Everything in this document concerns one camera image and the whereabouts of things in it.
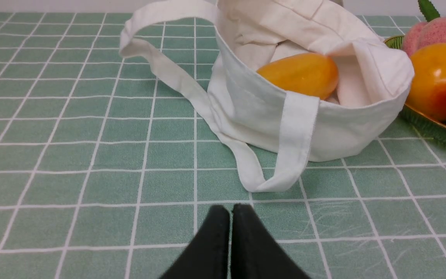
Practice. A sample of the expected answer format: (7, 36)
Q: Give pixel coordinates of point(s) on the yellow orange mango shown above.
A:
(311, 74)

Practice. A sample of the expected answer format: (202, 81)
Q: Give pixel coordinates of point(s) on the green leaf-shaped plate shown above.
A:
(427, 126)

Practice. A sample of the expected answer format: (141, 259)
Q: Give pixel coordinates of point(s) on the orange yellow persimmon fruit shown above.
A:
(428, 88)

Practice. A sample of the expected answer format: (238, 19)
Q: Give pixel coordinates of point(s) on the white cloth tote bag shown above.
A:
(271, 132)

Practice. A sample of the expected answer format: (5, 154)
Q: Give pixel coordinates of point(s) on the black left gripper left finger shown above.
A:
(206, 256)

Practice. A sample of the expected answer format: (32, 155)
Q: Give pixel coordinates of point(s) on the green checked tablecloth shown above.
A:
(107, 173)

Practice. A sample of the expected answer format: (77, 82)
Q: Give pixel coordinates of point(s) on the pink peach with leaf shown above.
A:
(426, 33)

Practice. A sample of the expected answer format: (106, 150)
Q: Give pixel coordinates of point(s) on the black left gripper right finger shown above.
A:
(254, 252)

